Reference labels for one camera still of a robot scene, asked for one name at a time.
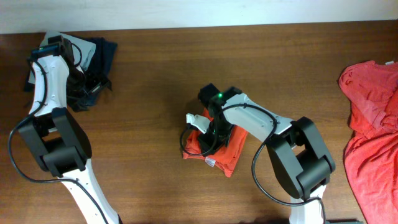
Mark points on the red garment at right edge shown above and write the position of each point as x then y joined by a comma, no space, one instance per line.
370,156

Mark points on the folded dark navy garment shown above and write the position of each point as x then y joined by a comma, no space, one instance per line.
104,59

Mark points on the red printed soccer t-shirt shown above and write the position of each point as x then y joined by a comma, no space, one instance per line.
226,157

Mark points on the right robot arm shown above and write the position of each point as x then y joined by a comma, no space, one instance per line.
301,161

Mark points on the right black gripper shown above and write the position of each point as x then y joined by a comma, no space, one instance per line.
204,140

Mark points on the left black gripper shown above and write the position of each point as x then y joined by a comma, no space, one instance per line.
97,83

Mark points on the folded light grey garment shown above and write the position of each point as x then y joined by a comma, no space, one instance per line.
87,51

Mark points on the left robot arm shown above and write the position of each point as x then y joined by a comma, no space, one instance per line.
56,141

